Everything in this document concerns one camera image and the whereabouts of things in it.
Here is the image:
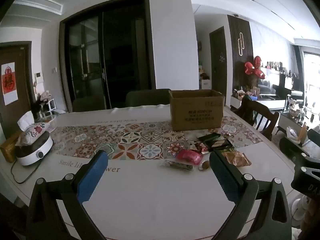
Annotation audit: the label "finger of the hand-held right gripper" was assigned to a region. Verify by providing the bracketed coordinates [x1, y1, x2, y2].
[279, 137, 310, 164]

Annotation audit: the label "white wicker basket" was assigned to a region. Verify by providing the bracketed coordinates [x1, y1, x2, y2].
[37, 115, 58, 133]

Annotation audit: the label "white low table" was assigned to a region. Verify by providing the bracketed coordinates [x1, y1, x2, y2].
[230, 96, 287, 113]

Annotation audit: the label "orange brown snack packet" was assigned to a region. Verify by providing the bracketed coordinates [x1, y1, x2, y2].
[222, 151, 252, 167]

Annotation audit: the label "grey sofa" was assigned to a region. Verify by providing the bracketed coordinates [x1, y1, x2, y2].
[258, 83, 286, 98]

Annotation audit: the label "brown cardboard box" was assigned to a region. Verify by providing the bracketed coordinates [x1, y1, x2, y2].
[169, 89, 225, 132]

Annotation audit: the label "dark picture snack packet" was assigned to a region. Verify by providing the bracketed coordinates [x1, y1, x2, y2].
[207, 139, 235, 152]

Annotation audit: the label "white electric cooker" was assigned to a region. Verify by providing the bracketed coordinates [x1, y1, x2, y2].
[16, 131, 54, 167]

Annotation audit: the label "black snack packet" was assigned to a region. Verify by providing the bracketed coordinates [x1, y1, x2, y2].
[197, 133, 221, 143]

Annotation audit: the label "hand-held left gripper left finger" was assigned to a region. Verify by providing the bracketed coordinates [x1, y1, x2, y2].
[26, 150, 109, 240]

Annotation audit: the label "brown entrance door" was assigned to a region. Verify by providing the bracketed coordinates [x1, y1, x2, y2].
[0, 41, 35, 140]

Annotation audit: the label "dark room door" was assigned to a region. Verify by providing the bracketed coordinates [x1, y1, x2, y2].
[209, 26, 228, 98]

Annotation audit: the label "red foil balloons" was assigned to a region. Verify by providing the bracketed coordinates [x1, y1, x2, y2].
[244, 56, 267, 79]

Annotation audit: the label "dark sliding glass door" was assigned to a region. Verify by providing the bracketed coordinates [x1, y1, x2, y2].
[59, 0, 156, 112]

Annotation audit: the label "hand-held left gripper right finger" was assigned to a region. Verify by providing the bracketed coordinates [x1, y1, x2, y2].
[209, 150, 292, 240]

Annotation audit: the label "red white small packet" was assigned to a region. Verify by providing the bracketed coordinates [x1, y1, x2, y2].
[191, 142, 208, 153]

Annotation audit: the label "floral cloth tissue cover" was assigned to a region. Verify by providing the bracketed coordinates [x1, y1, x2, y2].
[16, 122, 49, 146]

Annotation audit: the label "black power cable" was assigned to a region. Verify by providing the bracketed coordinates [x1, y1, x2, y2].
[10, 159, 36, 184]

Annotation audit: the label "red white door poster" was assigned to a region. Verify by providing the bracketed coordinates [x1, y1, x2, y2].
[1, 62, 16, 106]

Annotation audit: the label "white stool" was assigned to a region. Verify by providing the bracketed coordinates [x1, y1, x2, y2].
[43, 99, 63, 113]

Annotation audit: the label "yellow wooden box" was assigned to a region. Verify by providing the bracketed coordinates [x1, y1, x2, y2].
[0, 131, 23, 163]

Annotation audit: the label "long dark snack bar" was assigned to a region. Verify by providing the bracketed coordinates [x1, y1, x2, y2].
[159, 160, 194, 172]

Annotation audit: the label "dark slatted wall panel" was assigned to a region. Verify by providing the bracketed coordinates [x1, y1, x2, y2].
[227, 15, 254, 98]

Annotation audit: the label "pink snack packet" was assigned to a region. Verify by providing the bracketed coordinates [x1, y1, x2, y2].
[175, 148, 203, 166]

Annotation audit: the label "dark wooden chair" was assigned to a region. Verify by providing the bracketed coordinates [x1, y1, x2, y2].
[239, 97, 280, 141]

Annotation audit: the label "dark green chair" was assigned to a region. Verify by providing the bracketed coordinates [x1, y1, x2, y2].
[126, 89, 172, 108]

